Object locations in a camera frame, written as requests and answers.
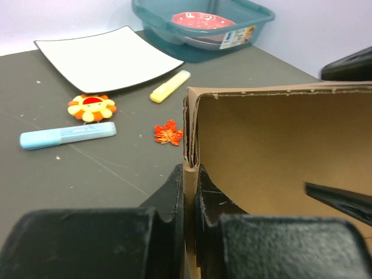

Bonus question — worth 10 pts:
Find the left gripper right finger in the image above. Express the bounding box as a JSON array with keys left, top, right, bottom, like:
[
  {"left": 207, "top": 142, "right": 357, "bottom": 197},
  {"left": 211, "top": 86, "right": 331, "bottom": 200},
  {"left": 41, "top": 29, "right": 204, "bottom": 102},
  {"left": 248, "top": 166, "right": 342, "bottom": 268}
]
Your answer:
[{"left": 195, "top": 167, "right": 371, "bottom": 278}]

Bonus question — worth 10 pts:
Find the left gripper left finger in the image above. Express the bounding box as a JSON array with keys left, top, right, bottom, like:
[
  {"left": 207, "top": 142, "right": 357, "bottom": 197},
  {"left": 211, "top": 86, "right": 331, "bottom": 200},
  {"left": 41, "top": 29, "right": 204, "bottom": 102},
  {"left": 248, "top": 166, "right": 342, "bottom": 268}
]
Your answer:
[{"left": 1, "top": 164, "right": 184, "bottom": 278}]

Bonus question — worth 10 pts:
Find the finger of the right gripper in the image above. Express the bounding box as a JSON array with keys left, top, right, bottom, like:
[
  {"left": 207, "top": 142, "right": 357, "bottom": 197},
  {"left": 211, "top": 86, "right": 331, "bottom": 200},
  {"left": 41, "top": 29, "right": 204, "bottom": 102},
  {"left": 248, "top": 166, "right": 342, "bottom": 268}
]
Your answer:
[{"left": 305, "top": 183, "right": 371, "bottom": 226}]

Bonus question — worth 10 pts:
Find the brown cardboard box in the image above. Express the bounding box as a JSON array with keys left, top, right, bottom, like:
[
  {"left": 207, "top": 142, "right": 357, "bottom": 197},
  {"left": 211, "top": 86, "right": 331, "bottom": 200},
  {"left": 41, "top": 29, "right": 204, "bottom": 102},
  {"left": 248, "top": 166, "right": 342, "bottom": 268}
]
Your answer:
[{"left": 183, "top": 81, "right": 371, "bottom": 278}]

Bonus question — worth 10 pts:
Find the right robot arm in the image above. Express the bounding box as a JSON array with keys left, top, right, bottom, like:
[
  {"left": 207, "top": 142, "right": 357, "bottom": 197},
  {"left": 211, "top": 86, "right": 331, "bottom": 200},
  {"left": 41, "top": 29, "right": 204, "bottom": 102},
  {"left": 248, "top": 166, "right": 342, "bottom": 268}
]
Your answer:
[{"left": 305, "top": 47, "right": 371, "bottom": 226}]

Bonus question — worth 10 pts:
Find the orange sun flower plush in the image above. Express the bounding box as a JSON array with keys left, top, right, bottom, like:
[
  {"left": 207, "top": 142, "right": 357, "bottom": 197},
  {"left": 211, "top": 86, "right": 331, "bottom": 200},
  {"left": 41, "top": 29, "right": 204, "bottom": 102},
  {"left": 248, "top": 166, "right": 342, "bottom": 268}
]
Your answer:
[{"left": 67, "top": 95, "right": 117, "bottom": 123}]

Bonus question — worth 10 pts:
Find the white square plate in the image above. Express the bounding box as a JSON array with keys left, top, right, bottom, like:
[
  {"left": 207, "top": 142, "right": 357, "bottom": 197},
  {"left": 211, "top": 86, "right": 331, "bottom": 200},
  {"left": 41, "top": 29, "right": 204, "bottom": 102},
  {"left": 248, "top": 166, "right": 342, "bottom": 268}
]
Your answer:
[{"left": 35, "top": 26, "right": 184, "bottom": 94}]

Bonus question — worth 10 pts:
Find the teal plastic bin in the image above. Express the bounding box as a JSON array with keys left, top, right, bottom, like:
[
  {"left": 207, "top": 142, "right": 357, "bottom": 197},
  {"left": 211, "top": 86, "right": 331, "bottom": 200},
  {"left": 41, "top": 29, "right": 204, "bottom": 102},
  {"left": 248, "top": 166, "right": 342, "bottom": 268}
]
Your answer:
[{"left": 131, "top": 0, "right": 275, "bottom": 63}]

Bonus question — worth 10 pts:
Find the pink dotted plate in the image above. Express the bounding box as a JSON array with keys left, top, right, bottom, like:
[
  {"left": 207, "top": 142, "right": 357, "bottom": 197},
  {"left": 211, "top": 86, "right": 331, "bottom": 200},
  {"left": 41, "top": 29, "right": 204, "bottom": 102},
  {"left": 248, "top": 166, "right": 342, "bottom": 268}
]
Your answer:
[{"left": 171, "top": 12, "right": 236, "bottom": 30}]

